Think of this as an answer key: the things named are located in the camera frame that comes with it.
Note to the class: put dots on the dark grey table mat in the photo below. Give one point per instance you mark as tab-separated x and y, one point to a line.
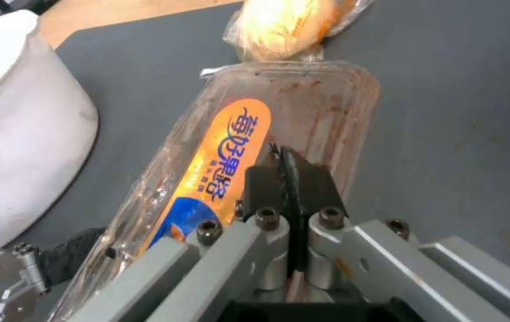
438	134

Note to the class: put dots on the white takeout bag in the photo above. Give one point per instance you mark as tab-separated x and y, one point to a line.
22	134

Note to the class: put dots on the crumpled clear bag with bread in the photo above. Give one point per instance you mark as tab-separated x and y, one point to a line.
273	27

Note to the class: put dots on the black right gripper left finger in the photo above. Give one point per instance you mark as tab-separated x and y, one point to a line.
219	255

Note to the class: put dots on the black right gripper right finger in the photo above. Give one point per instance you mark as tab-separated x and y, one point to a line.
371	255

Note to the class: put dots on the clear plastic container orange label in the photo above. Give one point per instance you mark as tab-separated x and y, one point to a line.
326	100

